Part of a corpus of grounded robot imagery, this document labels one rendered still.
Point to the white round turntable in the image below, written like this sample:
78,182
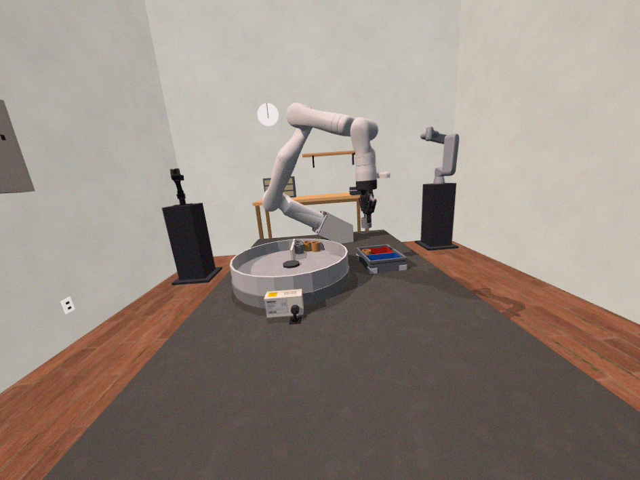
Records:
273,274

